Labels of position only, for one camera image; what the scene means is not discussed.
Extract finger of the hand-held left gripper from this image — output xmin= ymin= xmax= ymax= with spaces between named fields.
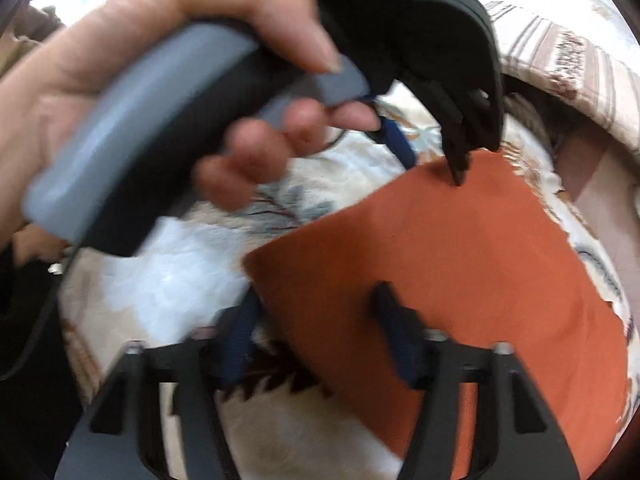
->
xmin=364 ymin=101 xmax=419 ymax=172
xmin=400 ymin=71 xmax=504 ymax=187

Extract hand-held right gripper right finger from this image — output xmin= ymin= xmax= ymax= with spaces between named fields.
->
xmin=370 ymin=281 xmax=581 ymax=480

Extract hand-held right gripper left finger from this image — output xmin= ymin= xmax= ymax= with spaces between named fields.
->
xmin=55 ymin=290 xmax=263 ymax=480

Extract orange knit sweater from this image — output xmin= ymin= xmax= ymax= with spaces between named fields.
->
xmin=242 ymin=150 xmax=631 ymax=476

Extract person's left hand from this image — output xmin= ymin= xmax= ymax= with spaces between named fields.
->
xmin=0 ymin=0 xmax=382 ymax=251

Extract leaf print bedspread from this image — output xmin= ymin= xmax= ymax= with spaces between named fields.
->
xmin=55 ymin=80 xmax=640 ymax=480

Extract striped floral quilted pillow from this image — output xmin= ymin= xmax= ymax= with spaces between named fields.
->
xmin=482 ymin=0 xmax=640 ymax=156

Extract pink quilted bolster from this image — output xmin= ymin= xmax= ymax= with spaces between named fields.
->
xmin=550 ymin=120 xmax=640 ymax=311

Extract person's dark clothing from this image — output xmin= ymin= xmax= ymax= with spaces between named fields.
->
xmin=0 ymin=220 xmax=86 ymax=480

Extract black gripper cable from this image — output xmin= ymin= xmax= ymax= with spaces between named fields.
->
xmin=0 ymin=240 xmax=83 ymax=382

